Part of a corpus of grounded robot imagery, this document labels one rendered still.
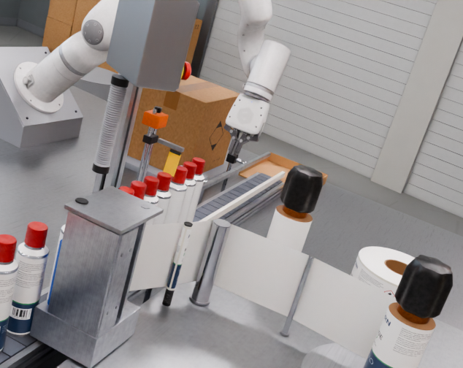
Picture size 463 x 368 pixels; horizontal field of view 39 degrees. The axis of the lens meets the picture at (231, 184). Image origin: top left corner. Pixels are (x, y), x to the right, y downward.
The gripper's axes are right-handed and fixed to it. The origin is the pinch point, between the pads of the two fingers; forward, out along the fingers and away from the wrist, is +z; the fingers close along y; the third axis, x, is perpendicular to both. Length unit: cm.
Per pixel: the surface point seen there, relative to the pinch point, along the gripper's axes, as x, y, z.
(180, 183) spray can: -32.1, 1.7, 13.9
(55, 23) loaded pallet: 283, -280, -55
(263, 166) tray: 74, -11, -1
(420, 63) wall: 382, -4, -143
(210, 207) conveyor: 6.6, -2.1, 18.2
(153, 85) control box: -56, -2, -3
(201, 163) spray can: -23.3, 1.2, 7.7
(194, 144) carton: 20.7, -19.9, 2.7
